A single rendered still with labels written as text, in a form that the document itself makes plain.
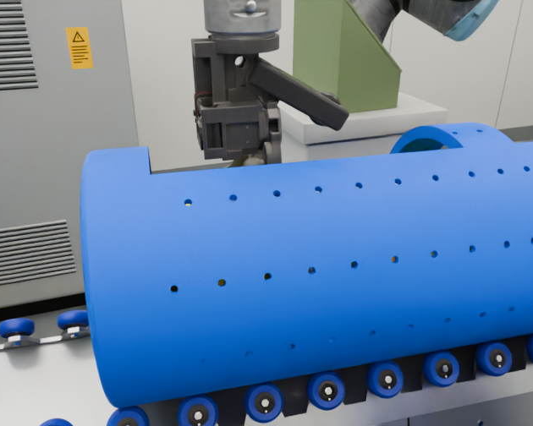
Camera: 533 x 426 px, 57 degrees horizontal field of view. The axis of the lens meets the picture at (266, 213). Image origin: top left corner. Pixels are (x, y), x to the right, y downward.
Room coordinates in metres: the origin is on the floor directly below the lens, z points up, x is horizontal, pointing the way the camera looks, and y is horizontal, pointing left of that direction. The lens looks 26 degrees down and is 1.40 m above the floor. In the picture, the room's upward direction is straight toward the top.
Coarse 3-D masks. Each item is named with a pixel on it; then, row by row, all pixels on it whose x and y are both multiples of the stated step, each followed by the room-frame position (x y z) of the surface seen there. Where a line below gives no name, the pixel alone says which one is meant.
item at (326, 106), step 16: (256, 64) 0.49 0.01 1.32; (272, 64) 0.53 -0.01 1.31; (256, 80) 0.49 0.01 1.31; (272, 80) 0.49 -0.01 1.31; (288, 80) 0.49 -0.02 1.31; (288, 96) 0.49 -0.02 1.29; (304, 96) 0.50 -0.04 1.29; (320, 96) 0.50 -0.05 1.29; (336, 96) 0.52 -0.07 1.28; (304, 112) 0.50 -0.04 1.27; (320, 112) 0.50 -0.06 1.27; (336, 112) 0.50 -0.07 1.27; (336, 128) 0.50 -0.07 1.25
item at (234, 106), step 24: (192, 48) 0.51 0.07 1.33; (216, 48) 0.49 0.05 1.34; (240, 48) 0.48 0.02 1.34; (264, 48) 0.48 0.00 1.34; (216, 72) 0.49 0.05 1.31; (240, 72) 0.50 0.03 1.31; (216, 96) 0.49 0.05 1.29; (240, 96) 0.50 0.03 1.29; (264, 96) 0.50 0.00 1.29; (216, 120) 0.47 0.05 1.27; (240, 120) 0.48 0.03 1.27; (264, 120) 0.48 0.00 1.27; (216, 144) 0.47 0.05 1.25; (240, 144) 0.48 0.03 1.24
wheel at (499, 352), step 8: (480, 344) 0.49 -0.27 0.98; (488, 344) 0.48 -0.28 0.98; (496, 344) 0.48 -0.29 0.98; (504, 344) 0.48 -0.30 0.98; (480, 352) 0.47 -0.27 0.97; (488, 352) 0.47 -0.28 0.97; (496, 352) 0.47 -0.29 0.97; (504, 352) 0.47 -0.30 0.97; (480, 360) 0.47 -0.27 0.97; (488, 360) 0.46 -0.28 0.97; (496, 360) 0.47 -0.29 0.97; (504, 360) 0.47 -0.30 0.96; (512, 360) 0.47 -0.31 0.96; (480, 368) 0.47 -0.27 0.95; (488, 368) 0.46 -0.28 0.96; (496, 368) 0.46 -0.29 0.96; (504, 368) 0.46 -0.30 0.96; (496, 376) 0.46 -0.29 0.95
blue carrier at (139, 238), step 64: (448, 128) 0.57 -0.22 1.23; (128, 192) 0.41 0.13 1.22; (192, 192) 0.42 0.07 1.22; (256, 192) 0.43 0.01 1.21; (320, 192) 0.45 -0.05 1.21; (384, 192) 0.45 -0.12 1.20; (448, 192) 0.46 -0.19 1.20; (512, 192) 0.47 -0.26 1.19; (128, 256) 0.37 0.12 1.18; (192, 256) 0.37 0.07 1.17; (256, 256) 0.38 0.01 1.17; (320, 256) 0.39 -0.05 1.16; (384, 256) 0.41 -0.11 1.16; (448, 256) 0.42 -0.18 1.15; (512, 256) 0.43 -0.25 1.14; (128, 320) 0.34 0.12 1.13; (192, 320) 0.35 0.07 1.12; (256, 320) 0.36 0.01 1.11; (320, 320) 0.38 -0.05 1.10; (384, 320) 0.39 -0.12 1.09; (448, 320) 0.41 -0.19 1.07; (512, 320) 0.43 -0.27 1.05; (128, 384) 0.34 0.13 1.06; (192, 384) 0.36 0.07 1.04
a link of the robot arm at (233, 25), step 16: (208, 0) 0.49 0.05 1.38; (224, 0) 0.48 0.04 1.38; (240, 0) 0.48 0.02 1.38; (256, 0) 0.48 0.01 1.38; (272, 0) 0.49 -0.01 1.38; (208, 16) 0.49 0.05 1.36; (224, 16) 0.48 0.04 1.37; (240, 16) 0.48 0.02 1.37; (256, 16) 0.48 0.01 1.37; (272, 16) 0.49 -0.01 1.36; (208, 32) 0.50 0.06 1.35; (224, 32) 0.48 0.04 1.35; (240, 32) 0.48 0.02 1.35; (256, 32) 0.48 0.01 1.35; (272, 32) 0.49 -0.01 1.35
